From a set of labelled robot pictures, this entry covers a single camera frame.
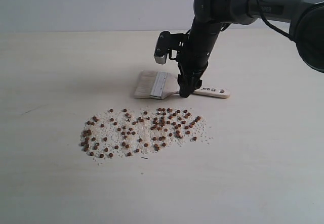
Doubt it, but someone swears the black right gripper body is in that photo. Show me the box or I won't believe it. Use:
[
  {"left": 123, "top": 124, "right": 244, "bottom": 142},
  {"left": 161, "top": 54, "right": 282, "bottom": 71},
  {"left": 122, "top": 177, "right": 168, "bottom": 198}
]
[{"left": 177, "top": 21, "right": 223, "bottom": 79}]

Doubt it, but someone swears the wooden paint brush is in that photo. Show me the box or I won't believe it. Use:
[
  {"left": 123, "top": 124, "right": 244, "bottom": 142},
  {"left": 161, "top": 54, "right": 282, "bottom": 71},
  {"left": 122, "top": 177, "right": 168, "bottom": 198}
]
[{"left": 134, "top": 70, "right": 230, "bottom": 100}]

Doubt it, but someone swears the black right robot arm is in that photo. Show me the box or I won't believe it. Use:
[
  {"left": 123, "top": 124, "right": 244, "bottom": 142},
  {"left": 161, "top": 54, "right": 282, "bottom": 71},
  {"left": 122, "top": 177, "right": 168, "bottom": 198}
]
[{"left": 177, "top": 0, "right": 323, "bottom": 98}]

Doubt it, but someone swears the pile of beans and rice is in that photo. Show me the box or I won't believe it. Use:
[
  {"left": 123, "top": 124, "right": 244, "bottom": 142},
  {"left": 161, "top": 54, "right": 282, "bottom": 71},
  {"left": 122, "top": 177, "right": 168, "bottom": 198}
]
[{"left": 78, "top": 107, "right": 213, "bottom": 165}]

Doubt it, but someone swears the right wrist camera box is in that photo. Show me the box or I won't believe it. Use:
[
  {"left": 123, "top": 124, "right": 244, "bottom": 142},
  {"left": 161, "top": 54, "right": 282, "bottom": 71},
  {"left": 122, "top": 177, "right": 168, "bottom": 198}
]
[{"left": 153, "top": 31, "right": 190, "bottom": 65}]

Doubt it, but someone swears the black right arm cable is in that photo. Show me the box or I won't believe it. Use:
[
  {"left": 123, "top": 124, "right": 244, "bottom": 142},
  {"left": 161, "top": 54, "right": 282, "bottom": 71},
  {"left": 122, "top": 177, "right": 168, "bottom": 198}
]
[{"left": 215, "top": 0, "right": 297, "bottom": 42}]

